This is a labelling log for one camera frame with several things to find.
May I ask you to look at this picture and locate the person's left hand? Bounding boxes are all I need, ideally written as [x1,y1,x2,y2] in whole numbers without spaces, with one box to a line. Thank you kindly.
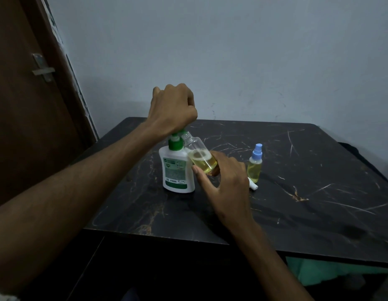
[147,83,198,138]

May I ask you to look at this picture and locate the person's right hand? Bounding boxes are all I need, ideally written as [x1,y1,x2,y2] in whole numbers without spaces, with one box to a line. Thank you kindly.
[191,150,254,237]

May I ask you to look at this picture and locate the small clear bottle white cap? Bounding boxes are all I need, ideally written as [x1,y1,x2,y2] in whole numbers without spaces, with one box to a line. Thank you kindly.
[181,130,220,176]

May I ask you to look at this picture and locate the white green hand sanitizer bottle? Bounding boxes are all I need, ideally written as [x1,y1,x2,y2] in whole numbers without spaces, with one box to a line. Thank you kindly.
[158,130,196,194]

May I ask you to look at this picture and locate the person's right forearm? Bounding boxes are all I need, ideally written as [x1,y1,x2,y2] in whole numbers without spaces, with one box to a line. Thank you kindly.
[233,222,314,301]

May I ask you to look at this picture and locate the person's left forearm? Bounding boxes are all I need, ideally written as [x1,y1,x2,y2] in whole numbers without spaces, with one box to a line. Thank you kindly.
[0,120,168,295]

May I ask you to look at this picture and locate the person's blue trousers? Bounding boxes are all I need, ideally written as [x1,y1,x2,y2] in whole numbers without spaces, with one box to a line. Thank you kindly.
[122,286,141,301]

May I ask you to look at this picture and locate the green cloth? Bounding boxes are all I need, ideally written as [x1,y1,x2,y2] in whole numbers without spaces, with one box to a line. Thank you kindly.
[286,257,388,286]

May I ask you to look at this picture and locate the metal door latch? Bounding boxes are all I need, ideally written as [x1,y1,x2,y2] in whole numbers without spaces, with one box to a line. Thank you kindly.
[32,53,56,83]

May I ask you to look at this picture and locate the brown wooden door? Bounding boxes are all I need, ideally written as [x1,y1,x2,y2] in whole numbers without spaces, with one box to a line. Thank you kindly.
[0,0,99,210]

